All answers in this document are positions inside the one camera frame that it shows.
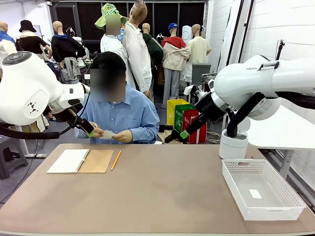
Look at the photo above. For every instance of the white Franka right robot arm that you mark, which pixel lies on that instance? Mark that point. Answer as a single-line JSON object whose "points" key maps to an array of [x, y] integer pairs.
{"points": [[246, 81]]}

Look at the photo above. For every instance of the person's left hand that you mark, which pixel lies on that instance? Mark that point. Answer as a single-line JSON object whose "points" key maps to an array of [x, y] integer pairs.
{"points": [[124, 136]]}

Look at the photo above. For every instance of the black tripod on white table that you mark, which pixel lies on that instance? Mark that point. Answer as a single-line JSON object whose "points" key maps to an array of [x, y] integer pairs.
{"points": [[279, 51]]}

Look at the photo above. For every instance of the mannequin in black sweater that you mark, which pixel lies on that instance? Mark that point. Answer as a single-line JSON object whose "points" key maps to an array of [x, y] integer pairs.
{"points": [[66, 49]]}

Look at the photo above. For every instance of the white cylindrical trash bin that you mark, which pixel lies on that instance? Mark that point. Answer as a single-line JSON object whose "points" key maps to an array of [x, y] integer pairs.
{"points": [[232, 147]]}

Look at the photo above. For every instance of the grey plastic stool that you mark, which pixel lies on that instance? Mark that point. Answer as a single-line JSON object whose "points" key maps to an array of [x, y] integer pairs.
{"points": [[12, 152]]}

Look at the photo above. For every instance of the mannequin in cream shirt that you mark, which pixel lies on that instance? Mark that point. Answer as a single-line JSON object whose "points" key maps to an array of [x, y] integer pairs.
{"points": [[199, 49]]}

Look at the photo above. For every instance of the mannequin with black hat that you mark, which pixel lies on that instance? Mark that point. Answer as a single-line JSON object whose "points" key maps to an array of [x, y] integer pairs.
{"points": [[32, 44]]}

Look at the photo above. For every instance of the mannequin in blue white top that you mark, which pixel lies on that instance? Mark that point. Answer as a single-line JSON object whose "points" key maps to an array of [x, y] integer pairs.
{"points": [[6, 41]]}

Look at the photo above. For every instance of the figure in green checked hat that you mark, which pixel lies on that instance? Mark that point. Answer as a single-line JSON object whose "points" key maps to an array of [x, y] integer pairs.
{"points": [[110, 49]]}

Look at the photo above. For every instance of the white notebook paper sheet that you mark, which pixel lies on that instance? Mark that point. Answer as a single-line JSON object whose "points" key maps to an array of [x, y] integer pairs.
{"points": [[108, 135]]}

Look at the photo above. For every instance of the white hanging sheet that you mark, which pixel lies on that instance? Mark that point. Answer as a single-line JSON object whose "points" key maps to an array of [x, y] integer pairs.
{"points": [[227, 37]]}

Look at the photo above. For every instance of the green recycling bin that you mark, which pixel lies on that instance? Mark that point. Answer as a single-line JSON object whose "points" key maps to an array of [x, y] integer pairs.
{"points": [[178, 115]]}

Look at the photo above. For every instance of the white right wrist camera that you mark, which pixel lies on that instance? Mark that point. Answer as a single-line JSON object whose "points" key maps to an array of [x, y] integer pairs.
{"points": [[190, 89]]}

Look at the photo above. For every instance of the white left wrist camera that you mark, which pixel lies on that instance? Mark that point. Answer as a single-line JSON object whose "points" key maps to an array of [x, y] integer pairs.
{"points": [[89, 89]]}

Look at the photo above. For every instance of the glass jar with dark liquid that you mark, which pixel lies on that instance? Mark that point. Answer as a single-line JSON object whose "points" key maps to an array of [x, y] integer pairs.
{"points": [[206, 87]]}

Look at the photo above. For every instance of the red recycling bin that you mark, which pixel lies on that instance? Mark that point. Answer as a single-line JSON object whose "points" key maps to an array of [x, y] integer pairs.
{"points": [[200, 137]]}

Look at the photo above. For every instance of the white mannequin figure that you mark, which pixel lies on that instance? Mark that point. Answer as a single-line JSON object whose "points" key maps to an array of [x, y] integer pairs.
{"points": [[78, 39]]}

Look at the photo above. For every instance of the mannequin in red beige jacket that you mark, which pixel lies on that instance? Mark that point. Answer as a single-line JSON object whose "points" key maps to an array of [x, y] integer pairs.
{"points": [[174, 56]]}

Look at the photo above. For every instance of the seated person in blue shirt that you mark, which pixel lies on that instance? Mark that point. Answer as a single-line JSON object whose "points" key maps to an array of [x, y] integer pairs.
{"points": [[137, 113]]}

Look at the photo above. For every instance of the mannequin in dark green hoodie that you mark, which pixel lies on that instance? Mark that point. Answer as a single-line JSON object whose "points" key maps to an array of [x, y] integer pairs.
{"points": [[155, 51]]}

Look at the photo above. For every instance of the brown spiral notebook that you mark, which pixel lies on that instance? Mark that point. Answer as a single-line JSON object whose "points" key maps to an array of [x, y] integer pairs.
{"points": [[66, 162]]}

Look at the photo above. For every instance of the white perforated plastic basket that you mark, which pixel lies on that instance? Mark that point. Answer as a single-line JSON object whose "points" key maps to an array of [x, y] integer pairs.
{"points": [[265, 204]]}

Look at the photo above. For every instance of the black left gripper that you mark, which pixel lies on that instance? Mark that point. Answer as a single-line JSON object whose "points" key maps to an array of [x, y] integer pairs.
{"points": [[70, 113]]}

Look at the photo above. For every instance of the grey box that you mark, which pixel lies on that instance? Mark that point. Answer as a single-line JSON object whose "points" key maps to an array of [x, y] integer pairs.
{"points": [[200, 71]]}

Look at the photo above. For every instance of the person's left forearm blue sleeve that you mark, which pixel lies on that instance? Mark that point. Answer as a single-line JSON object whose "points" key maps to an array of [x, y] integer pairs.
{"points": [[145, 132]]}

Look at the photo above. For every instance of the white desk with metal legs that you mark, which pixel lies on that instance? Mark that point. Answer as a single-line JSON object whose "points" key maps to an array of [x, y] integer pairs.
{"points": [[24, 142]]}

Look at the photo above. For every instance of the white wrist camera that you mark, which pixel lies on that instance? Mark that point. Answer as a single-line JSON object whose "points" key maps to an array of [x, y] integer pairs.
{"points": [[190, 89], [89, 89]]}

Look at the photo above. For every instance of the metal tray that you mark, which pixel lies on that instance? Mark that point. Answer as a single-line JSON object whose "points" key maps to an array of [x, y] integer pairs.
{"points": [[209, 75]]}

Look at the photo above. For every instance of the white Franka left robot arm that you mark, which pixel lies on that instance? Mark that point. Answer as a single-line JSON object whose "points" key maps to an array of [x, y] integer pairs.
{"points": [[24, 88]]}

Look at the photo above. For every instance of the person's right hand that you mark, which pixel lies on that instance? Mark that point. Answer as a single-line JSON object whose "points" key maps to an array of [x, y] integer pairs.
{"points": [[96, 130]]}

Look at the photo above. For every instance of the person's right forearm blue sleeve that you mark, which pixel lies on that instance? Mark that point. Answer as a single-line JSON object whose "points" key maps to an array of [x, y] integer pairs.
{"points": [[82, 130]]}

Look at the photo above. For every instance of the black stand with wood board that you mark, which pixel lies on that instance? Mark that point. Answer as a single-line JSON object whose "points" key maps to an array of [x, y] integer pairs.
{"points": [[169, 137]]}

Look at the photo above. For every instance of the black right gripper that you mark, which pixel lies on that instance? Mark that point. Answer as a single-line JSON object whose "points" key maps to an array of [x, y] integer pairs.
{"points": [[206, 105]]}

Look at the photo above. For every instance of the black baseball cap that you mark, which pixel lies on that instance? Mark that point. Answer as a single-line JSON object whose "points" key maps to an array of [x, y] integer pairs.
{"points": [[108, 60]]}

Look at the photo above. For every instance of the large white table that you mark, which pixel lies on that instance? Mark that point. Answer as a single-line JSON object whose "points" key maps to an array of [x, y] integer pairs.
{"points": [[283, 132]]}

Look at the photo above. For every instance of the yellow recycling bin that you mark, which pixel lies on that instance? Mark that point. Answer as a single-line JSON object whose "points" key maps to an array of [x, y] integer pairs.
{"points": [[172, 110]]}

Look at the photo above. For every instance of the yellow pencil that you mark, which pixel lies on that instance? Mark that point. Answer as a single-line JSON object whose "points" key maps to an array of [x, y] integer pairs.
{"points": [[116, 160]]}

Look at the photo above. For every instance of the tall mannequin in white shirt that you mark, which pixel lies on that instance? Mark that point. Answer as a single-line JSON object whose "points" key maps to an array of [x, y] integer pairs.
{"points": [[137, 54]]}

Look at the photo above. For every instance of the white rectangular label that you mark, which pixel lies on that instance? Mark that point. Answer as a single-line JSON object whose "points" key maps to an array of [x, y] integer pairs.
{"points": [[255, 193]]}

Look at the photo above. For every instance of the black slanted wall pole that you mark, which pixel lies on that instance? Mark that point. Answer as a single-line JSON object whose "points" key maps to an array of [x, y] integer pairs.
{"points": [[244, 37], [234, 44]]}

